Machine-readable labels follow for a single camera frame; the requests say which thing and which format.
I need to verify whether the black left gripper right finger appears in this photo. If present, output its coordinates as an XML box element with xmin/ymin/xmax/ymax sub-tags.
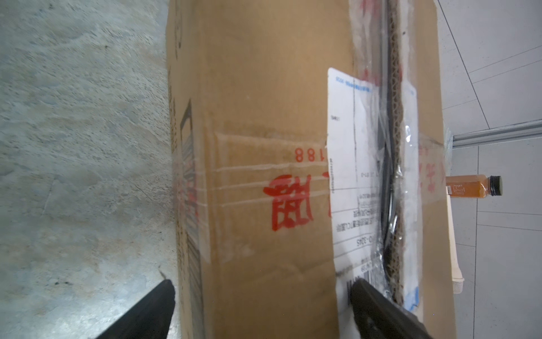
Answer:
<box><xmin>350</xmin><ymin>278</ymin><xmax>432</xmax><ymax>339</ymax></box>

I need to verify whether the brown spice jar black lid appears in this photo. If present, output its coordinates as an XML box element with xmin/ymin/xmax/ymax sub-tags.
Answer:
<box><xmin>446</xmin><ymin>175</ymin><xmax>502</xmax><ymax>199</ymax></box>

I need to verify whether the wooden rolling pin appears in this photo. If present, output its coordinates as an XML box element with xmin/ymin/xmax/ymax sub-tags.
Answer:
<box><xmin>447</xmin><ymin>195</ymin><xmax>464</xmax><ymax>295</ymax></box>

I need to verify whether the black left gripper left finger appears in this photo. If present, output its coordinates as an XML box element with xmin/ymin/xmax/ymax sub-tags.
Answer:
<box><xmin>97</xmin><ymin>279</ymin><xmax>176</xmax><ymax>339</ymax></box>

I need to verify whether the brown cardboard express box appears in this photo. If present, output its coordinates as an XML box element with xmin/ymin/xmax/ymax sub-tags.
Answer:
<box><xmin>166</xmin><ymin>1</ymin><xmax>456</xmax><ymax>338</ymax></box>

